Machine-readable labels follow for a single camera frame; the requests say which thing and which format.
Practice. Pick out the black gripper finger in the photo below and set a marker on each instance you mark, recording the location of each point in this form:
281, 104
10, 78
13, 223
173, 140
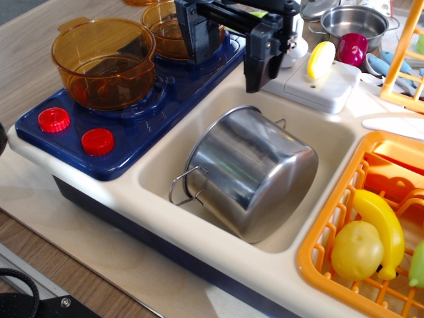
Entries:
266, 46
201, 35

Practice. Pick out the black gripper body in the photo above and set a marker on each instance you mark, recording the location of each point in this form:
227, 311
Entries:
241, 16

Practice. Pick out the rear amber plastic pot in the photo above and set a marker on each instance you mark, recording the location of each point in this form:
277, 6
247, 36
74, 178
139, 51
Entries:
161, 19

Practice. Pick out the amber plastic pot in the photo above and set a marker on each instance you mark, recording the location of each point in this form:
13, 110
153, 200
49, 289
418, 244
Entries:
105, 64
161, 19

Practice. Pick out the front amber plastic pot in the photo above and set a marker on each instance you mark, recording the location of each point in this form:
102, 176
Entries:
105, 64

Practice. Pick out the small steel pot background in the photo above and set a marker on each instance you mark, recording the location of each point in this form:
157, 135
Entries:
345, 19

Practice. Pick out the steel pot in sink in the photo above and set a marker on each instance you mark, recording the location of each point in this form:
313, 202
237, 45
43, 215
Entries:
249, 172

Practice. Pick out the cream toy kitchen sink unit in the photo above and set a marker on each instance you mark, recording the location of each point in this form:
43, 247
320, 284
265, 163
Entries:
267, 267

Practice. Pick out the white toy faucet spout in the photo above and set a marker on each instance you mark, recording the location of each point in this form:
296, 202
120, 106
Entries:
298, 47

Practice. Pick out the white toy faucet base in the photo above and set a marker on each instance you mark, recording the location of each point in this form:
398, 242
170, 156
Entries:
328, 94

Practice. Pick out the magenta plastic cup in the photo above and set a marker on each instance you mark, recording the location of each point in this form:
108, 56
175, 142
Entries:
352, 49

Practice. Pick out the blue toy stove top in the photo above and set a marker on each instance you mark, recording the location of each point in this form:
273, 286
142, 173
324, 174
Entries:
178, 88

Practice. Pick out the right red stove knob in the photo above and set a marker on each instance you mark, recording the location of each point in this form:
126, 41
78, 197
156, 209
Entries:
98, 142

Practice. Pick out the red stove knob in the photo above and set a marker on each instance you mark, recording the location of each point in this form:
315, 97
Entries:
98, 142
53, 120

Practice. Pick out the left red stove knob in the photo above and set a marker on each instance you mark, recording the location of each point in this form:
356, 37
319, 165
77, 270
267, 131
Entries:
53, 120

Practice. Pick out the orange dish rack basket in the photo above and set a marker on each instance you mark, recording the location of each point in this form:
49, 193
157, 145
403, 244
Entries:
391, 166

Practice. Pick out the yellow toy banana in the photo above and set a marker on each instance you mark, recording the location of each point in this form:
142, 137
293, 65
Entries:
375, 210

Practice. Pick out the yellow toy lemon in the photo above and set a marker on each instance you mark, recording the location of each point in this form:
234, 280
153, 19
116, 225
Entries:
357, 251

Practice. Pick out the green toy fruit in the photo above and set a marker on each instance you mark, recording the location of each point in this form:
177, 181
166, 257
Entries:
416, 267

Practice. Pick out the yellow faucet handle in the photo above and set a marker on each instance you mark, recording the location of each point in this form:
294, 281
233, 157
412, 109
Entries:
321, 60

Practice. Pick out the blue handled utensil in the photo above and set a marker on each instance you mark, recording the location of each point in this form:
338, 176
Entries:
381, 66

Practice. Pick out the orange upright rack frame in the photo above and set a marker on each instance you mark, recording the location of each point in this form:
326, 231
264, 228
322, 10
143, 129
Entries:
413, 101

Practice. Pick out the black metal bracket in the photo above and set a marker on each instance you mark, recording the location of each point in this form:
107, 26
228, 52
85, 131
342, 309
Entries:
64, 307

